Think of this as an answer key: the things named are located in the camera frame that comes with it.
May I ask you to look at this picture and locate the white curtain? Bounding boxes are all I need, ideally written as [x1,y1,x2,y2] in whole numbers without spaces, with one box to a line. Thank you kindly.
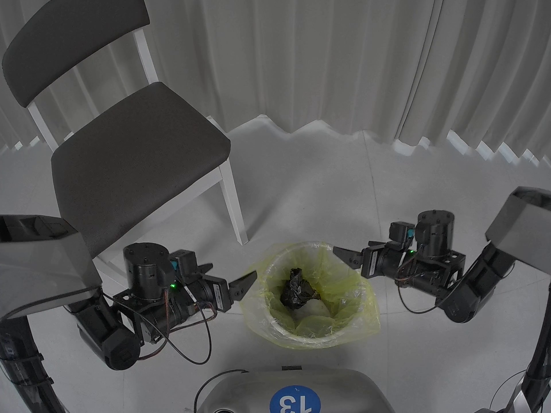
[0,0,446,151]
[395,0,551,169]

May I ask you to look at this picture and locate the black cable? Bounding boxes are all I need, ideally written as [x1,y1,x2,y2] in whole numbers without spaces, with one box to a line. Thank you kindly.
[397,286,450,315]
[164,314,212,365]
[491,370,528,413]

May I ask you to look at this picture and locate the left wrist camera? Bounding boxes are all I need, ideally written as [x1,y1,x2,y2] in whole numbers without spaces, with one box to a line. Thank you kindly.
[169,251,214,284]

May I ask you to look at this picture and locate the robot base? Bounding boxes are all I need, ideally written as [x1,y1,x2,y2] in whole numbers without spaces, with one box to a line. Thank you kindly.
[200,365,394,413]

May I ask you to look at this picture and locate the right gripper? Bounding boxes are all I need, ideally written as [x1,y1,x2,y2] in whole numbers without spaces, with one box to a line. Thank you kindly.
[333,245,421,279]

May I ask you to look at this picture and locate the dark grey white-framed chair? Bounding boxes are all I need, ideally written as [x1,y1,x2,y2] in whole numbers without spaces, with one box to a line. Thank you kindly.
[2,0,250,289]

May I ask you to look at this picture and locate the white trash bin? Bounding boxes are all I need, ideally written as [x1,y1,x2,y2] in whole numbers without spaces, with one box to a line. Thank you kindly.
[263,244,367,344]

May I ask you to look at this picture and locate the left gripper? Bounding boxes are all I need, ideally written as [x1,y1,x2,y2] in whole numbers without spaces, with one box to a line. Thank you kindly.
[165,270,259,331]

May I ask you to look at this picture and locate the yellow plastic bag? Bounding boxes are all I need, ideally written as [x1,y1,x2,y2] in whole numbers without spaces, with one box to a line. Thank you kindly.
[240,241,381,348]

